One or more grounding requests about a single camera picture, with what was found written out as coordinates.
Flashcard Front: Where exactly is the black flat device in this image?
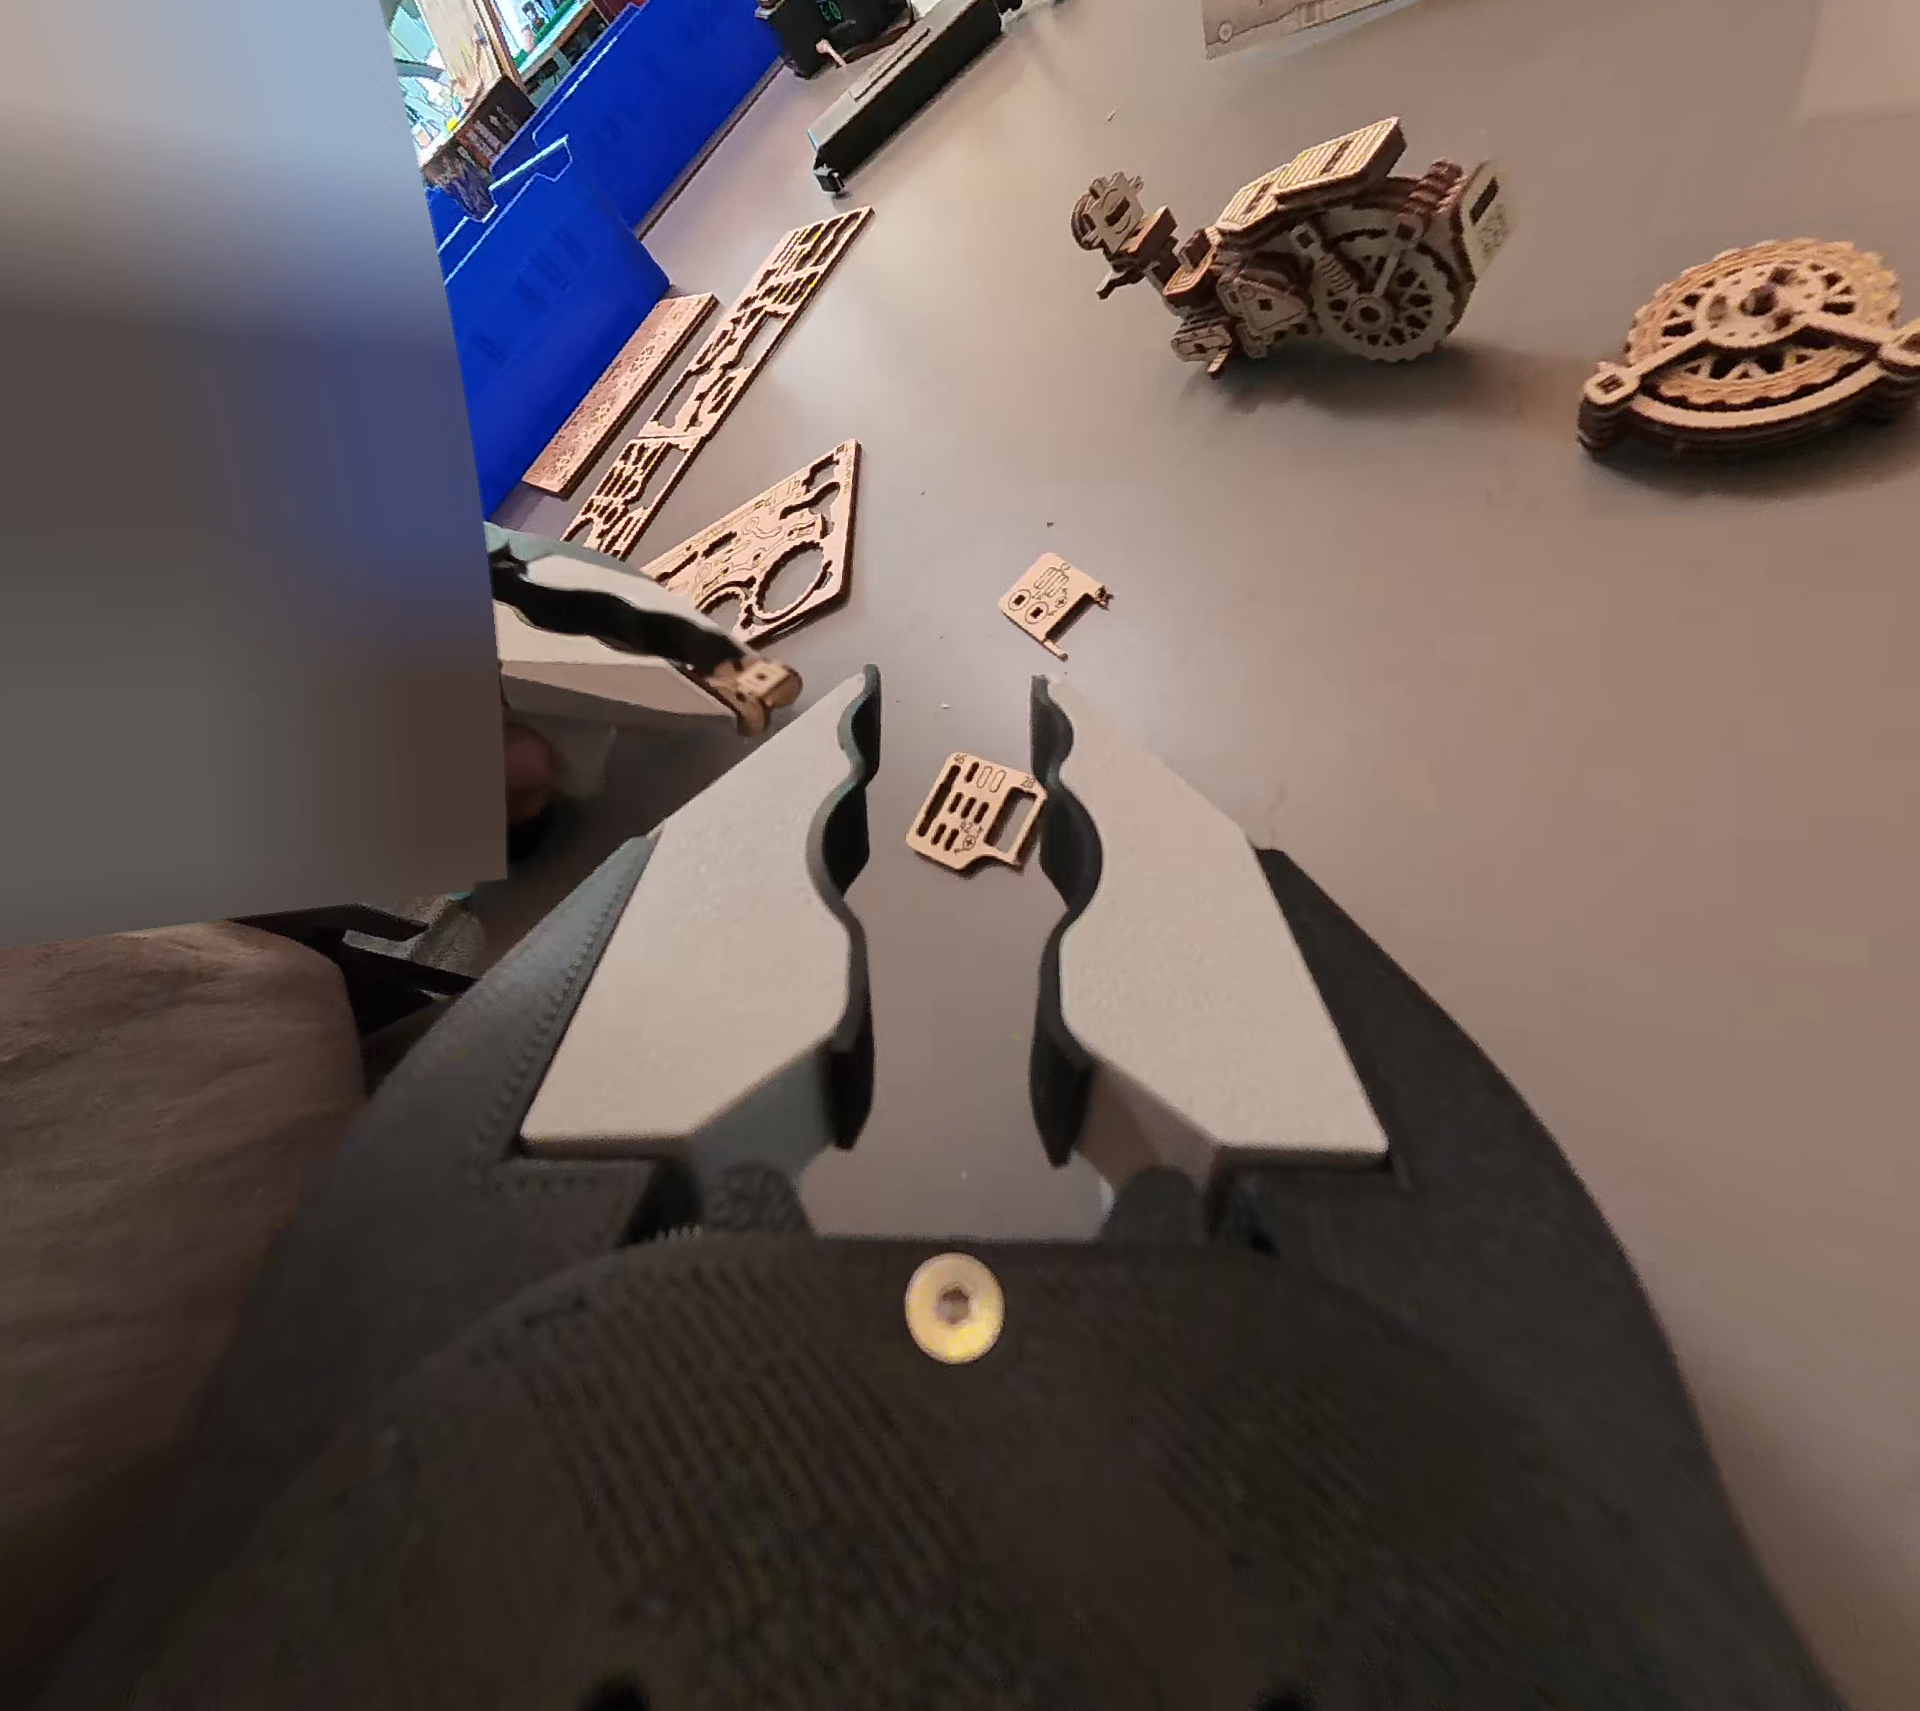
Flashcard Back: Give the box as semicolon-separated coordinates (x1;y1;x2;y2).
806;0;1008;195

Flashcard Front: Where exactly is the dark engraved wooden board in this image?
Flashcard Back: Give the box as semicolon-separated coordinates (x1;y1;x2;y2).
522;293;723;497

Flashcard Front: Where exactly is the wide wooden puzzle sheet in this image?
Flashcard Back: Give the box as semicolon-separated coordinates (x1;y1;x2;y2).
636;439;864;647

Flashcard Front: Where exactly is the wooden wheel assembly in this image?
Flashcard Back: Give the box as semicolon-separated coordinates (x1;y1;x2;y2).
1579;235;1920;467

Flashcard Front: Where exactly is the wooden puzzle piece with tab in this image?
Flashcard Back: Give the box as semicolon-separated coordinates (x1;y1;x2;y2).
996;551;1117;659

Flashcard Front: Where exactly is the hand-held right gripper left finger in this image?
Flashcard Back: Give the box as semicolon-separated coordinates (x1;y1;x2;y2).
514;665;889;1183

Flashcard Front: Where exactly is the narrow square-holed wooden puzzle sheet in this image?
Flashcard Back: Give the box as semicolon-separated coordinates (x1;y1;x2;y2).
636;203;877;453

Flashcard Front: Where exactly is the wooden motorcycle model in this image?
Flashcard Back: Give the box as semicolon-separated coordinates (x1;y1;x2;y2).
1069;115;1518;377

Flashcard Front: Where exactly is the black battery charger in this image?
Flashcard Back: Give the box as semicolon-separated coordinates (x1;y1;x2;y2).
754;0;919;78

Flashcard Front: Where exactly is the slotted wooden puzzle piece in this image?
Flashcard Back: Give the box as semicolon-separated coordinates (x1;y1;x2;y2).
905;751;1051;873

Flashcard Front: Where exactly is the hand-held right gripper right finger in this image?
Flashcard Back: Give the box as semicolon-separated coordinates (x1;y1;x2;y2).
1028;675;1393;1191

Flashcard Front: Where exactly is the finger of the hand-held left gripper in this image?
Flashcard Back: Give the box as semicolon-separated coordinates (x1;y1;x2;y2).
494;643;748;801
485;537;762;681

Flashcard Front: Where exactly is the grey desk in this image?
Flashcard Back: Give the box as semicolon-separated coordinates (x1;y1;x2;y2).
480;0;1920;1711

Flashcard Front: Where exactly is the small wooden puzzle assembly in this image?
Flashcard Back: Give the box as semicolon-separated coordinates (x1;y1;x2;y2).
705;657;805;735

